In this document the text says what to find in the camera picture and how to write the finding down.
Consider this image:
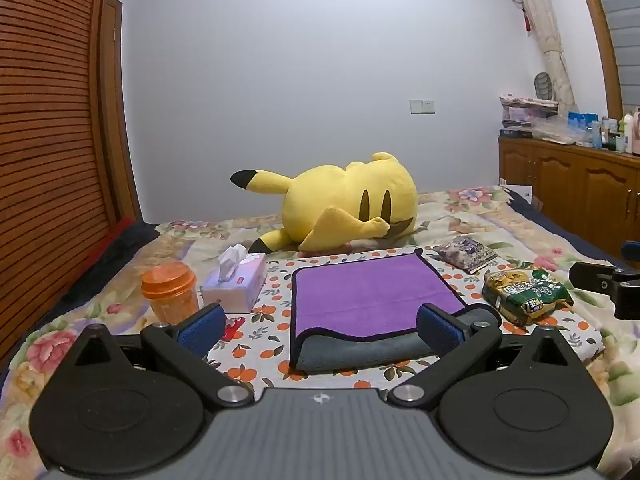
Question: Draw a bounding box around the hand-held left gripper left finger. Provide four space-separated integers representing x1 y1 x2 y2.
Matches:
75 304 254 408

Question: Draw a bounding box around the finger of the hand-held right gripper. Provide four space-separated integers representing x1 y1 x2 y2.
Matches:
569 261 619 294

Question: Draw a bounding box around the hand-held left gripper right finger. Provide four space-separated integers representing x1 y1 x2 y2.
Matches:
389 302 568 408

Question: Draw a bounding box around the purple and grey towel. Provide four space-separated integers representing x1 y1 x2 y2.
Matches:
289 252 503 374

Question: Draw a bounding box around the red small packet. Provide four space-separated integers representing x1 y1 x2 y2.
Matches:
220 316 246 344

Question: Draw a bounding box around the orange plastic jar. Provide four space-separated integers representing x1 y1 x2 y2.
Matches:
140 262 200 325

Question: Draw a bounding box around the pink tissue box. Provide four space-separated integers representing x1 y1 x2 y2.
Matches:
200 244 267 314

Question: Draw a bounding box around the green snack packet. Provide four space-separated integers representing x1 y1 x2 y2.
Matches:
482 267 575 328

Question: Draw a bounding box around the orange fruit print cloth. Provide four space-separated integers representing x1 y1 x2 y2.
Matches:
206 246 603 397

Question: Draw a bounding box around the purple snack packet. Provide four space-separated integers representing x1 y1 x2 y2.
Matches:
433 236 499 275

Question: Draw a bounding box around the wooden cabinet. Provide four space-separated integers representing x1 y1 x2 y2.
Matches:
498 135 640 259

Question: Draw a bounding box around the white box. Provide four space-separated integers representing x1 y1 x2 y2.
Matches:
500 178 535 207

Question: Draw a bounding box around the dark blue blanket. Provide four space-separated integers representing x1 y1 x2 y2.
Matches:
30 217 161 331

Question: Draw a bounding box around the floral bed sheet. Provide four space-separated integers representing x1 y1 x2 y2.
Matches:
0 186 640 473

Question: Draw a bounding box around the group of toiletry bottles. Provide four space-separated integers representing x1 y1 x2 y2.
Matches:
567 107 640 156

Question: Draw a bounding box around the yellow plush toy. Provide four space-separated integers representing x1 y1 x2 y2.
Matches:
230 152 419 255

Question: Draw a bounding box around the stack of boxes and bags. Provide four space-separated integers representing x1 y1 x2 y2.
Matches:
499 92 571 141

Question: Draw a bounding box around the grey small fan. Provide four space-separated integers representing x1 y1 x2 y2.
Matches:
534 72 556 102

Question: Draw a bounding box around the cream lace curtain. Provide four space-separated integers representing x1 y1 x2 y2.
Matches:
501 0 578 113

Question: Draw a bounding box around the window blind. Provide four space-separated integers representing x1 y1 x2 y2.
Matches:
585 0 640 116

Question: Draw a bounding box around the louvred wooden wardrobe door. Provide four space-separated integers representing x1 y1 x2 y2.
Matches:
0 0 143 366

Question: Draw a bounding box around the wooden window frame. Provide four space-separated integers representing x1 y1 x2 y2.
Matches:
570 0 624 120

